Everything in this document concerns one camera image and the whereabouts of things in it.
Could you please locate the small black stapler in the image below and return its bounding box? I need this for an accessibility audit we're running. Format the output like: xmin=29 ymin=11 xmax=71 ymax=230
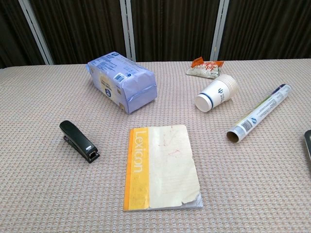
xmin=59 ymin=120 xmax=101 ymax=164

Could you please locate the blue plastic tissue pack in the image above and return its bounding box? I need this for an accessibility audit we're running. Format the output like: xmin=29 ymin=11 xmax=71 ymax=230
xmin=87 ymin=51 xmax=156 ymax=115

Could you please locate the yellow Lexicon notebook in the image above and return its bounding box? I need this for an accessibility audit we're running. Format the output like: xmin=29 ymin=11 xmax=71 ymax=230
xmin=122 ymin=124 xmax=204 ymax=213

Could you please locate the stack of white paper cups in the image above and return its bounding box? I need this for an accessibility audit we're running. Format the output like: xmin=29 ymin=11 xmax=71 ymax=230
xmin=194 ymin=73 xmax=238 ymax=113

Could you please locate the orange and white snack bag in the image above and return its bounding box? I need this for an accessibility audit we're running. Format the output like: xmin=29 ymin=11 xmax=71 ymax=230
xmin=186 ymin=56 xmax=225 ymax=80

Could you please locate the cling film roll tube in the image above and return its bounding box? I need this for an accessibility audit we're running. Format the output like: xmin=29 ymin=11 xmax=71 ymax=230
xmin=226 ymin=83 xmax=293 ymax=144

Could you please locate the beige woven tablecloth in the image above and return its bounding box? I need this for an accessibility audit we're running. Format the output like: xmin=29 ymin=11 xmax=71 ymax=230
xmin=0 ymin=57 xmax=311 ymax=233

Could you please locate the black device at edge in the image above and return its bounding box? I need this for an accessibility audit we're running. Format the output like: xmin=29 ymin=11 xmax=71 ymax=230
xmin=303 ymin=129 xmax=311 ymax=156

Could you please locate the grey metal partition post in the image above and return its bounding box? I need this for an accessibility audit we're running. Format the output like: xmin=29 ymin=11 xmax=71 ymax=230
xmin=118 ymin=0 xmax=136 ymax=62
xmin=18 ymin=0 xmax=54 ymax=65
xmin=209 ymin=0 xmax=230 ymax=61

